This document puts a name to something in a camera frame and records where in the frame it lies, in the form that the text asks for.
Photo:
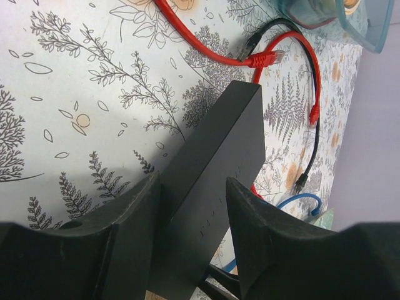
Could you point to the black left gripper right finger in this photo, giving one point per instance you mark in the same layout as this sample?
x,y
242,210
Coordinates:
x,y
281,257

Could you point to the black network switch box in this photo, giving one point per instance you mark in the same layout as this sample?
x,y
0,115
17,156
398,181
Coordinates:
x,y
193,216

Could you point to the floral patterned table mat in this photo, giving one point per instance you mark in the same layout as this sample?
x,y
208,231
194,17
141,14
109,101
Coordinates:
x,y
97,94

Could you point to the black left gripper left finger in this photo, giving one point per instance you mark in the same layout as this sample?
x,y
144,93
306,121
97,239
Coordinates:
x,y
105,254

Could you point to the light green square plate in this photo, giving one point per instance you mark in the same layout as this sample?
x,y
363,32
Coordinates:
x,y
323,219

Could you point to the teal plastic container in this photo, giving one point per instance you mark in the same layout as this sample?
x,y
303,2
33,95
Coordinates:
x,y
365,23

